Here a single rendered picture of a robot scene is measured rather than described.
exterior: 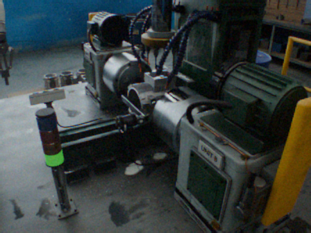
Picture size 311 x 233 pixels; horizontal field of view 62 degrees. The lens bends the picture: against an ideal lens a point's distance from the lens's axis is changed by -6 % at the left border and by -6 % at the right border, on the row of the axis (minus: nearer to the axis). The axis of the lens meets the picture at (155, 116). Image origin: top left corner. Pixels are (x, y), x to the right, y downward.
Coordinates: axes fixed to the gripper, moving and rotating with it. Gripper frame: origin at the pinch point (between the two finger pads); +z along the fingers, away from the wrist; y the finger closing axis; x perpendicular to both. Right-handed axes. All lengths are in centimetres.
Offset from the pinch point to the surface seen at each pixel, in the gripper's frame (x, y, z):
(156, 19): -37, 64, -11
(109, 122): -11, 43, 31
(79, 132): -12.7, 26.7, 32.2
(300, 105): -104, 58, 25
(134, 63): -5, 64, 4
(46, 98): -3.5, 16.0, 13.5
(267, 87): -94, 60, 21
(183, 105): -56, 58, 26
